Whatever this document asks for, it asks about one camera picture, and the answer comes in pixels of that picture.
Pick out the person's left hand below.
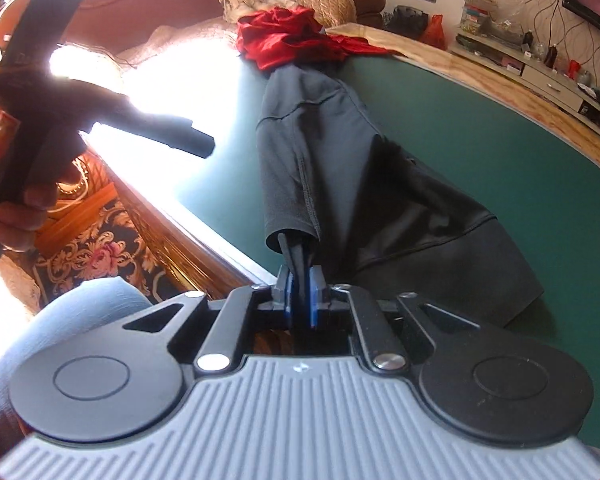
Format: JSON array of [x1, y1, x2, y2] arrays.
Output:
[[0, 162, 81, 252]]

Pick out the orange plastic bag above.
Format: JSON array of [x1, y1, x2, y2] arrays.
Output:
[[419, 14, 446, 51]]

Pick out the black bag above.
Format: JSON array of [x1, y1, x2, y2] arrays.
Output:
[[384, 6, 429, 40]]

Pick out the white TV cabinet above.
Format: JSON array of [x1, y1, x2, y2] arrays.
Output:
[[449, 28, 600, 129]]

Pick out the red garment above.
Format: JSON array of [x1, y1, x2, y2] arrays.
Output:
[[236, 6, 400, 72]]

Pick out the black leggings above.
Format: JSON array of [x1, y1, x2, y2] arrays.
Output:
[[256, 65, 543, 326]]

